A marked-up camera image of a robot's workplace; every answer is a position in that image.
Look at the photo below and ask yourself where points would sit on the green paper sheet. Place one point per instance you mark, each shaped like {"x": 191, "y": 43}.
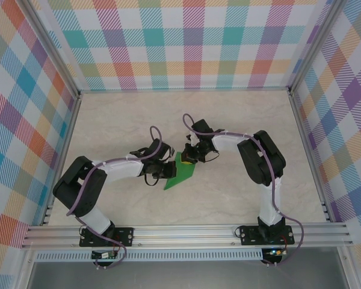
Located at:
{"x": 182, "y": 175}

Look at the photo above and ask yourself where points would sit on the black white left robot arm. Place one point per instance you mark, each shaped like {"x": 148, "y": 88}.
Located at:
{"x": 78, "y": 186}

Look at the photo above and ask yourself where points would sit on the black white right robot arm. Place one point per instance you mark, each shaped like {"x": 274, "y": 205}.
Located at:
{"x": 261, "y": 159}

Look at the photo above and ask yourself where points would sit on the grey metal panel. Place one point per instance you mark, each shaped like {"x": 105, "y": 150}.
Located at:
{"x": 183, "y": 277}

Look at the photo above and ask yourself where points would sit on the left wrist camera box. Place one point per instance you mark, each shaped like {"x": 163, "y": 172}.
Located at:
{"x": 161, "y": 150}

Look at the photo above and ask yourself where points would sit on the thin aluminium table edge rail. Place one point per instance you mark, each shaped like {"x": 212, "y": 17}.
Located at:
{"x": 183, "y": 89}

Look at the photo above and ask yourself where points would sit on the wide aluminium mounting rail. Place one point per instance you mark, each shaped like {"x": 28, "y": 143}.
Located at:
{"x": 183, "y": 236}

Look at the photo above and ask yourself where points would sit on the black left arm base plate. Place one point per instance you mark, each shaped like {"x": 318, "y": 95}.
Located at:
{"x": 126, "y": 236}

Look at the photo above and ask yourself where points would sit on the aluminium table side rail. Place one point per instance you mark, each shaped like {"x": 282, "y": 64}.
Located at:
{"x": 304, "y": 135}
{"x": 68, "y": 135}

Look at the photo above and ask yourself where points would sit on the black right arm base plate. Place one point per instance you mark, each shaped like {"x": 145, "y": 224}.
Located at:
{"x": 248, "y": 236}

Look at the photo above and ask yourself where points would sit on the aluminium frame post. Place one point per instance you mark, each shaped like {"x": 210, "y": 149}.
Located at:
{"x": 314, "y": 45}
{"x": 54, "y": 45}

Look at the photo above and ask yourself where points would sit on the aluminium frame leg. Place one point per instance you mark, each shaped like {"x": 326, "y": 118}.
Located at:
{"x": 25, "y": 271}
{"x": 347, "y": 271}

